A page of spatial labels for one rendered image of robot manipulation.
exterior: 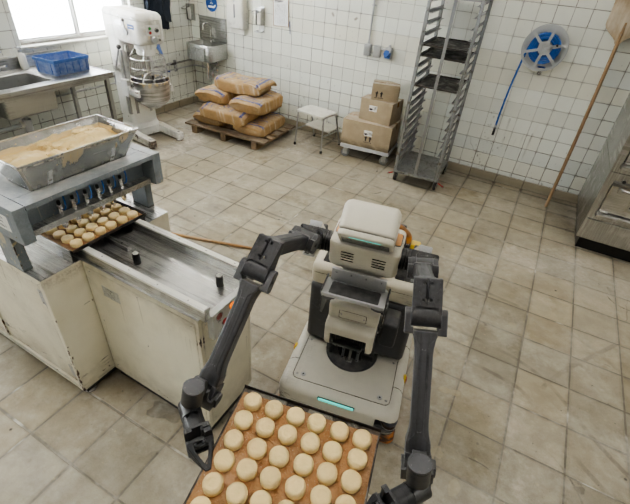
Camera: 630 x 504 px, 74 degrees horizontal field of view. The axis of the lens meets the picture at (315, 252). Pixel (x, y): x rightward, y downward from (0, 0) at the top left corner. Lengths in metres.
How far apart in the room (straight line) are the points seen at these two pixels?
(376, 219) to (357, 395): 1.02
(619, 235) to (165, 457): 3.90
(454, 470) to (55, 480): 1.89
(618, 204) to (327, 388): 3.04
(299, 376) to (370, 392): 0.37
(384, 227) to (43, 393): 2.07
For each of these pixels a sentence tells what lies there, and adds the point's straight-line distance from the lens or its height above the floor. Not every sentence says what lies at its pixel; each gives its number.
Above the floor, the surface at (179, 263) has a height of 0.84.
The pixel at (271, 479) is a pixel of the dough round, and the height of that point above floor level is 1.02.
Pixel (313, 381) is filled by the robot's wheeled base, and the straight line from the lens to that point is 2.22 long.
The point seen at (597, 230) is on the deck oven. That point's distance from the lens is 4.46.
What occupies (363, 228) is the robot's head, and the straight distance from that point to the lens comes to 1.48.
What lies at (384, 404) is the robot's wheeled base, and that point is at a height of 0.28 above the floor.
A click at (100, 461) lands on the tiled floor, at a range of 2.45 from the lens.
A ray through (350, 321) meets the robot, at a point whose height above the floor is 0.75.
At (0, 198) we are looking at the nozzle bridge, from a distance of 2.03.
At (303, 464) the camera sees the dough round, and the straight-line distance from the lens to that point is 1.15.
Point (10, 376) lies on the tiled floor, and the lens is 2.96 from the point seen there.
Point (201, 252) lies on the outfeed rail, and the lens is 1.98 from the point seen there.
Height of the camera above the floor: 2.05
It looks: 36 degrees down
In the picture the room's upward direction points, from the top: 5 degrees clockwise
